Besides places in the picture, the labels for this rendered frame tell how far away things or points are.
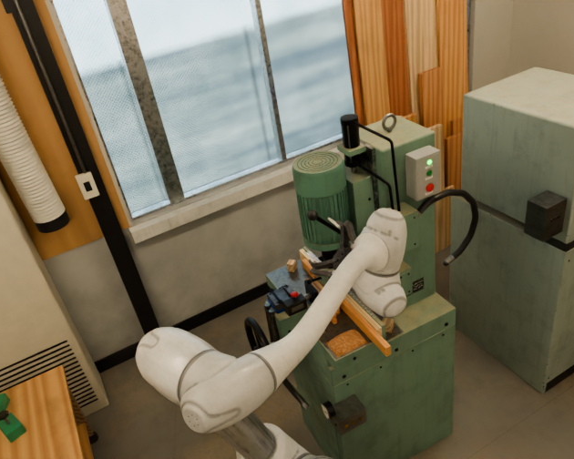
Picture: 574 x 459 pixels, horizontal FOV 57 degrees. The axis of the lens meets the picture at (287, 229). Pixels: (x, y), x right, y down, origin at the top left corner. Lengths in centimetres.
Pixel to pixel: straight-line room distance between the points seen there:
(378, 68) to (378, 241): 204
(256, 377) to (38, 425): 165
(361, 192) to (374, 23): 157
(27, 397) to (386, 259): 192
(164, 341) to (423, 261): 120
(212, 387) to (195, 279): 228
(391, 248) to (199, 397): 59
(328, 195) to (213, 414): 90
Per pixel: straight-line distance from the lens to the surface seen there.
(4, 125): 257
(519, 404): 295
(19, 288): 275
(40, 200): 269
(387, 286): 142
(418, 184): 182
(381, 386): 221
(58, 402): 267
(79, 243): 300
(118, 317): 331
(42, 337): 292
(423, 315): 216
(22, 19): 258
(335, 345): 190
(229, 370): 110
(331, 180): 171
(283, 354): 117
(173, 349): 116
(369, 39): 320
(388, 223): 134
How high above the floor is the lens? 227
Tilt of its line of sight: 33 degrees down
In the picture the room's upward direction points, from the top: 10 degrees counter-clockwise
